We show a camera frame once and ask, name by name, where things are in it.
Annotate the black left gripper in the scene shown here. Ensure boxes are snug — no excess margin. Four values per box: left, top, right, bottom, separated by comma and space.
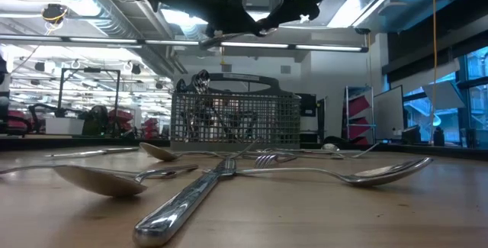
152, 0, 268, 37

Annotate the grey plastic cutlery basket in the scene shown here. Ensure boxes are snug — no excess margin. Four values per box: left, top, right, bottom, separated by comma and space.
169, 71, 302, 152

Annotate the silver fork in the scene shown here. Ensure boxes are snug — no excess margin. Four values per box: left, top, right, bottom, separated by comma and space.
0, 163, 200, 176
228, 137, 299, 169

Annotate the long ceiling light bar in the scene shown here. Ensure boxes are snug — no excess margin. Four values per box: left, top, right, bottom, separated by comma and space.
0, 34, 370, 53

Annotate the black monitor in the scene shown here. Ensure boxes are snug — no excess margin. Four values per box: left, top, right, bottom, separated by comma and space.
296, 92, 318, 118

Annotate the shelf with red bins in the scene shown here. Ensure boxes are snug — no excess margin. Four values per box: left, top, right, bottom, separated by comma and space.
344, 85, 377, 147

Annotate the whiteboard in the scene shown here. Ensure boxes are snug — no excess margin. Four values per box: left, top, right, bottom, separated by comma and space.
372, 84, 406, 143

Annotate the red storage bin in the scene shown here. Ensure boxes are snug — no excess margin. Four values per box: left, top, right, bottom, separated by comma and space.
0, 108, 27, 134
108, 108, 134, 134

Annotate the black desk device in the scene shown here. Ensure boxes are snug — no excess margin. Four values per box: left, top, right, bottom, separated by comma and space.
401, 124, 423, 145

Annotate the white angled panel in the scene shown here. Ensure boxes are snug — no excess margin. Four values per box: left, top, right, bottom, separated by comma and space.
420, 79, 467, 111

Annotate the dark bottle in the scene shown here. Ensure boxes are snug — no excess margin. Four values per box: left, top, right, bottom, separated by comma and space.
433, 125, 446, 147

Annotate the white box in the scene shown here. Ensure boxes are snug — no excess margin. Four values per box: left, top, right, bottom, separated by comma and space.
44, 117, 86, 136

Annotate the silver ventilation duct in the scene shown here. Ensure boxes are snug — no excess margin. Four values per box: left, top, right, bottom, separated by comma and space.
30, 0, 184, 79

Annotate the large grey air duct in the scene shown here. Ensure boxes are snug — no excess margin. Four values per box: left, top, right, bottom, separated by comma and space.
352, 0, 468, 34

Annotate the yellow hanging cable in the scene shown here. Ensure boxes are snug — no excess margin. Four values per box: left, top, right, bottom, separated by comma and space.
429, 0, 438, 145

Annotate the black frame rig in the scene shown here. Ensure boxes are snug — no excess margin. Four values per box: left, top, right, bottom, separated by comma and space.
56, 66, 122, 137

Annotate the black ceiling camera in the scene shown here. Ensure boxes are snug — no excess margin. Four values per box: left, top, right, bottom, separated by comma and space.
40, 2, 69, 27

